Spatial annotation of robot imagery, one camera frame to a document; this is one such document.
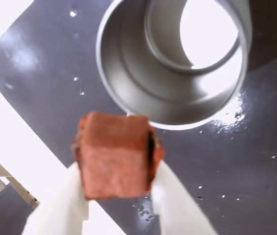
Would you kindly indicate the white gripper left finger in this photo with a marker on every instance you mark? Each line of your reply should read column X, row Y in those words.
column 60, row 210

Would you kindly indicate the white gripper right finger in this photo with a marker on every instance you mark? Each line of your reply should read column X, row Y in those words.
column 177, row 210

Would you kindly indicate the red cube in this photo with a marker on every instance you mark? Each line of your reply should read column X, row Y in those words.
column 116, row 159

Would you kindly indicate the black table mat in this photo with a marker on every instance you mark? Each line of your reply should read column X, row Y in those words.
column 226, row 171

